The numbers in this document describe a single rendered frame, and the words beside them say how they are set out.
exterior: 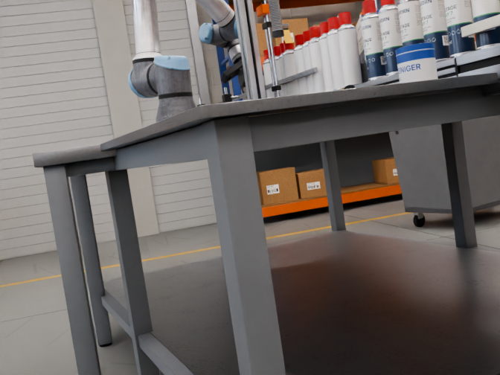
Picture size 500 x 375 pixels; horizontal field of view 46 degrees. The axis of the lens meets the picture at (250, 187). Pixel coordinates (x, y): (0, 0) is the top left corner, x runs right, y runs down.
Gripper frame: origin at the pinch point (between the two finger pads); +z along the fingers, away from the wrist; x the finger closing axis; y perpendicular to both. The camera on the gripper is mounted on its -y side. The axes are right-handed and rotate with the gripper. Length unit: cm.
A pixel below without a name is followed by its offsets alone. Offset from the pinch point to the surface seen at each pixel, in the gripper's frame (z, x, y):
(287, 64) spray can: 11.7, -34.3, -2.3
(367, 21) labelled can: 32, -74, -2
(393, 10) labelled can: 36, -81, 0
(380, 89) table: 71, -100, -32
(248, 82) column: 15.0, -31.0, -16.3
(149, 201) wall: -151, 376, 51
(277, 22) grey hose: 8, -50, -10
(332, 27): 21, -60, -1
